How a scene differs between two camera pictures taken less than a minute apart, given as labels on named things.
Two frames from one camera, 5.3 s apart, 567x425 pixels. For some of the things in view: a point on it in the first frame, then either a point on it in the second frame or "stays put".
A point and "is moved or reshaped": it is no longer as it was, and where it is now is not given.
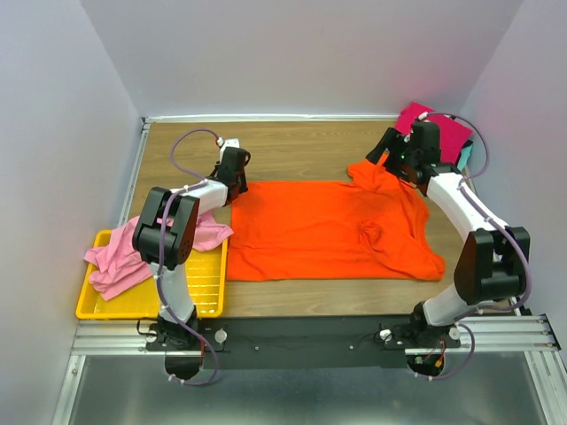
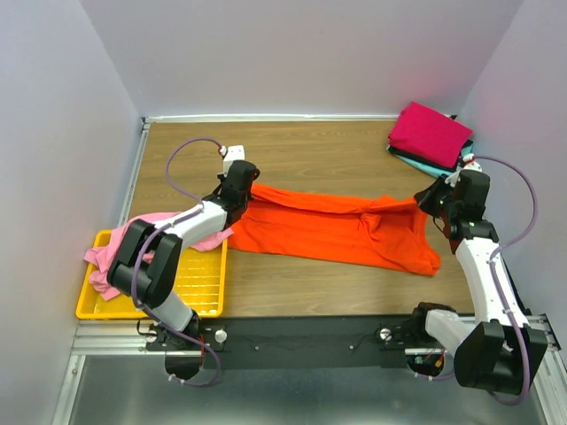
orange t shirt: (370, 227) is moved or reshaped
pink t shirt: (119, 266) stays put
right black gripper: (393, 140) to (424, 198)
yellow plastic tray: (206, 275) stays put
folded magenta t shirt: (452, 134) stays put
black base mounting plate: (296, 343) stays put
